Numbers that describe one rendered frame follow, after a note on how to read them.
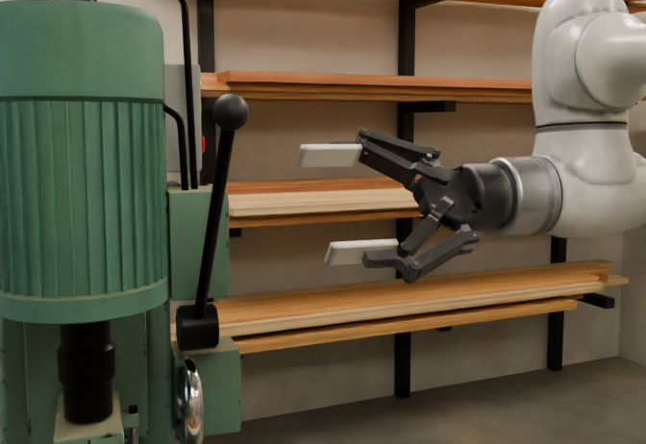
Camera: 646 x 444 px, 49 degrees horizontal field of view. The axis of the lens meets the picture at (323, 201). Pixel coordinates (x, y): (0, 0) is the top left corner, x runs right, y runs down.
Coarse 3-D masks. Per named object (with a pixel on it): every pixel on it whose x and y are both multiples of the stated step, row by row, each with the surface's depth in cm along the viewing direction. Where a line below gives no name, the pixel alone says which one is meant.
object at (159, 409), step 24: (168, 264) 97; (168, 288) 97; (168, 312) 98; (0, 336) 91; (168, 336) 98; (0, 360) 91; (24, 360) 92; (168, 360) 98; (0, 384) 92; (24, 384) 92; (168, 384) 98; (24, 408) 92; (168, 408) 99; (24, 432) 93; (168, 432) 99
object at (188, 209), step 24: (168, 192) 95; (192, 192) 96; (168, 216) 96; (192, 216) 96; (168, 240) 97; (192, 240) 96; (192, 264) 97; (216, 264) 98; (192, 288) 97; (216, 288) 98
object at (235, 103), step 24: (216, 120) 67; (240, 120) 66; (216, 168) 72; (216, 192) 75; (216, 216) 77; (216, 240) 81; (192, 312) 92; (216, 312) 94; (192, 336) 92; (216, 336) 93
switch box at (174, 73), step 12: (168, 72) 103; (180, 72) 103; (192, 72) 104; (168, 84) 103; (180, 84) 103; (192, 84) 104; (168, 96) 103; (180, 96) 103; (180, 108) 104; (168, 120) 103; (168, 132) 103; (168, 144) 104; (168, 156) 104; (168, 168) 104
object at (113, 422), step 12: (60, 396) 84; (60, 408) 80; (120, 408) 80; (60, 420) 77; (108, 420) 77; (120, 420) 77; (60, 432) 74; (72, 432) 74; (84, 432) 74; (96, 432) 74; (108, 432) 74; (120, 432) 74
